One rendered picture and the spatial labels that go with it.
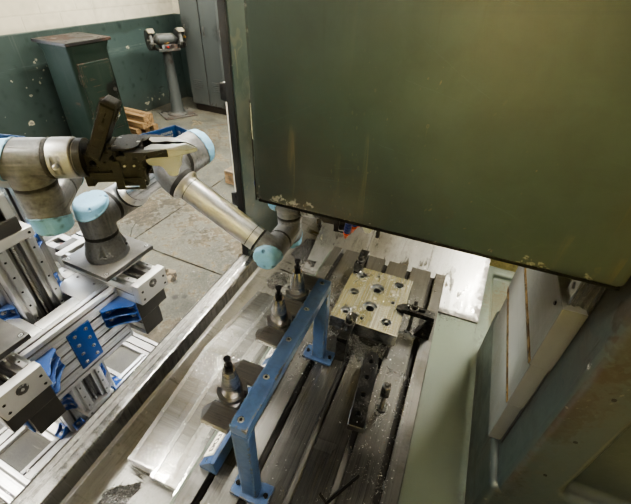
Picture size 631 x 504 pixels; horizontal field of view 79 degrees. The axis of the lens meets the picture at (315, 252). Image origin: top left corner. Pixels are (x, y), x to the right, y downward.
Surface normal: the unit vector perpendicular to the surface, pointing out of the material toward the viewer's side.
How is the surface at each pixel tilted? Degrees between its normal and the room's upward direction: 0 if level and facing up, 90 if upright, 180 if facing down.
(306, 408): 0
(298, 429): 0
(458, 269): 24
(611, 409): 90
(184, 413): 8
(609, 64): 90
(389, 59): 90
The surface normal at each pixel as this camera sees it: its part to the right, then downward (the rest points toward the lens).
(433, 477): 0.04, -0.79
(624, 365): -0.38, 0.55
